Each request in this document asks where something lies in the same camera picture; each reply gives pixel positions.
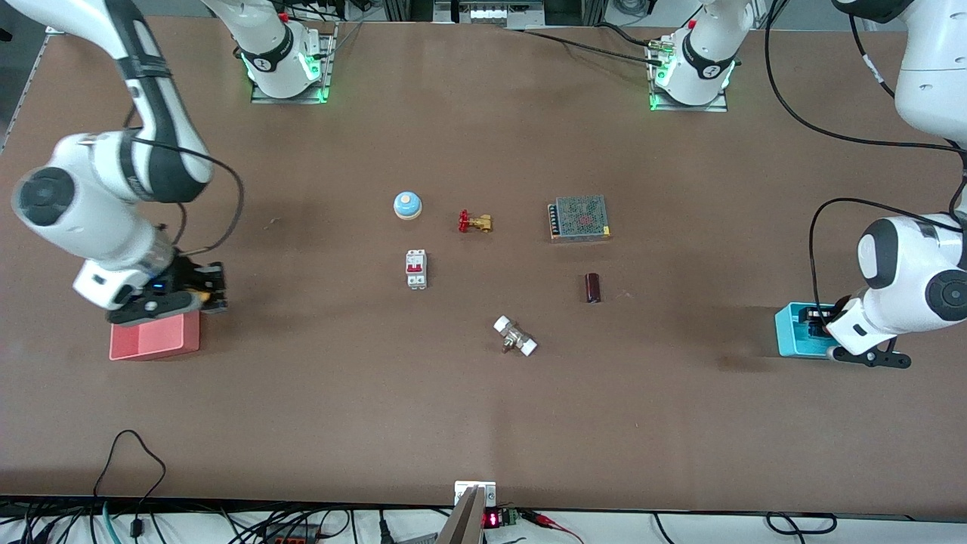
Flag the cyan plastic box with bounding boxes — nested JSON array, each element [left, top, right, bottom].
[[774, 301, 841, 360]]

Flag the pink plastic box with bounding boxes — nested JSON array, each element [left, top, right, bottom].
[[109, 310, 202, 362]]

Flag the metal mesh power supply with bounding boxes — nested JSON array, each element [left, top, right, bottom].
[[548, 194, 612, 244]]

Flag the metal fitting white caps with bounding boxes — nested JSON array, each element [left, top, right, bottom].
[[493, 314, 539, 358]]

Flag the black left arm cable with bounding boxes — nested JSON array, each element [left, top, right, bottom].
[[764, 0, 967, 321]]

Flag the black looped cable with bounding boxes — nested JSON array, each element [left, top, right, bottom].
[[92, 429, 168, 544]]

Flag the black coiled cable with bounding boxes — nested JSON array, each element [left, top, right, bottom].
[[765, 512, 839, 536]]

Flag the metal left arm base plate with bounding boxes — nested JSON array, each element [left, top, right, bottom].
[[648, 39, 731, 114]]

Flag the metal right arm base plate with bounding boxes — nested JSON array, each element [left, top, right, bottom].
[[249, 21, 338, 105]]

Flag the red clip lead wire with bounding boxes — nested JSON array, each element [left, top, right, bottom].
[[521, 509, 584, 544]]

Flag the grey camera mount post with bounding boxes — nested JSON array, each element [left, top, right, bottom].
[[435, 480, 498, 544]]

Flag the black cable to base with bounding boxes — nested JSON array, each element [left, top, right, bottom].
[[505, 23, 667, 67]]

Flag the silver metal frame bracket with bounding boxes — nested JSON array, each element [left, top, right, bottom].
[[432, 0, 546, 29]]

